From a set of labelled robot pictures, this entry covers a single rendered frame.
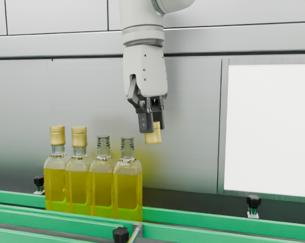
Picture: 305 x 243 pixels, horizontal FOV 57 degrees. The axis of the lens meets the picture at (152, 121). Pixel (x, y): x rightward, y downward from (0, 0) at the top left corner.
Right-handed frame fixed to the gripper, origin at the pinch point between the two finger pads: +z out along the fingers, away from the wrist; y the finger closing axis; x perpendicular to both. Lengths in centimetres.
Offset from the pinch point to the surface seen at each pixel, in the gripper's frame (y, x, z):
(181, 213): -6.7, 1.5, 22.5
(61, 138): 5.1, -22.0, 2.5
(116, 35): -10.7, -14.9, -21.4
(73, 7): -8.9, -27.3, -31.1
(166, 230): 1.0, 1.6, 22.9
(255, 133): -20.5, 15.9, 6.2
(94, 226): 7.6, -12.3, 21.4
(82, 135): 3.8, -16.3, 2.2
